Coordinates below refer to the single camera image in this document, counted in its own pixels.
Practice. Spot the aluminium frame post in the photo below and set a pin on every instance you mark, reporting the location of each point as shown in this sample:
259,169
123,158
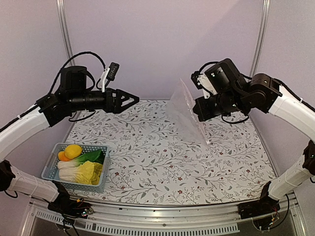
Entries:
261,35
64,29

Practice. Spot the light blue plastic basket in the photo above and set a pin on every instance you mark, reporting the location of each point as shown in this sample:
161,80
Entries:
51,171

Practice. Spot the left rear aluminium frame post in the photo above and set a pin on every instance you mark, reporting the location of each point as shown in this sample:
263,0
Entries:
64,29

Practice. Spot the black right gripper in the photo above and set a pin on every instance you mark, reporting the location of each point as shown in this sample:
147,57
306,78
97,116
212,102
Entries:
202,112

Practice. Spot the clear pink zip top bag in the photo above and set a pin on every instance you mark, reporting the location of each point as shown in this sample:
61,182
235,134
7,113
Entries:
179,110

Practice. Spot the orange mango toy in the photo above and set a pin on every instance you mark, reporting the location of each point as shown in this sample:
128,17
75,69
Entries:
62,156

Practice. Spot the right rear aluminium frame post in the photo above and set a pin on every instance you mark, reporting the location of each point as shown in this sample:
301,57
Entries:
261,35

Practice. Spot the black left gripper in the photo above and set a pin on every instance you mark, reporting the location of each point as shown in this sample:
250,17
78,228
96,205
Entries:
116,106

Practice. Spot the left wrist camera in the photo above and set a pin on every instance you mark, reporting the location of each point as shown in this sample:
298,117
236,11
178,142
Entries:
107,76

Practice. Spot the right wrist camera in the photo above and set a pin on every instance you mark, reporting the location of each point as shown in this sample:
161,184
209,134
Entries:
202,82

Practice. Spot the front aluminium table rail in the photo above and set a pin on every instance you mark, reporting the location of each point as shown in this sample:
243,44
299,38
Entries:
123,219

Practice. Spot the green bok choy toy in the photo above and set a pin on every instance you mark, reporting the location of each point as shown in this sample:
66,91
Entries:
96,156

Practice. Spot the floral patterned table mat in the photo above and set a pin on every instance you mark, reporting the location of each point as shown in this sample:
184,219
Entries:
155,162

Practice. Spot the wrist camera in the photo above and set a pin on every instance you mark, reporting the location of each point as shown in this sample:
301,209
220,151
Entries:
202,82
107,76

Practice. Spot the yellow lemon toy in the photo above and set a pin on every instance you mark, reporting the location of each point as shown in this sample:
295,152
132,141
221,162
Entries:
72,151

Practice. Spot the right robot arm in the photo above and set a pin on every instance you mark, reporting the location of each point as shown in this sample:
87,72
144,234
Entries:
227,90

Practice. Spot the yellow napa cabbage toy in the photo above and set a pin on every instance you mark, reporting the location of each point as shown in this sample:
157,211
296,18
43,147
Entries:
87,173

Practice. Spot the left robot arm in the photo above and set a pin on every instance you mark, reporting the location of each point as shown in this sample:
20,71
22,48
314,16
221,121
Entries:
71,96

